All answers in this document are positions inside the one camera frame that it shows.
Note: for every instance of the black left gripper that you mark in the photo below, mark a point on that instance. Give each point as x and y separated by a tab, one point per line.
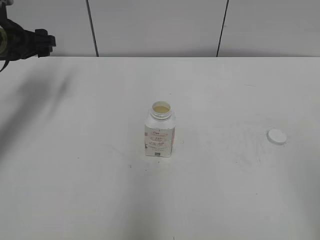
17	43

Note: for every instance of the left black wall seam strip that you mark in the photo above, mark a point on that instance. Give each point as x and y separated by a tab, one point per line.
92	28

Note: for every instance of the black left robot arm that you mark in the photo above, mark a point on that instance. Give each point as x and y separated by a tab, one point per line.
2	5

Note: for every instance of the white round bottle cap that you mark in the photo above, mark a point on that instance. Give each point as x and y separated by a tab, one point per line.
276	136

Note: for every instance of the white square plastic bottle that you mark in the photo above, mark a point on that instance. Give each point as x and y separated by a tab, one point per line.
159	130

